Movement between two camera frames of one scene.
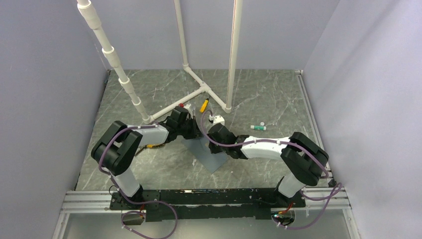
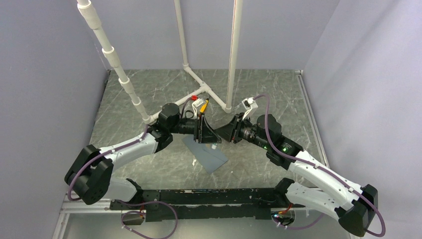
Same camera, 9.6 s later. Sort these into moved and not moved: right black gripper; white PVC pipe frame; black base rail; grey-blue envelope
Moved: right black gripper
Not moved: black base rail; white PVC pipe frame; grey-blue envelope
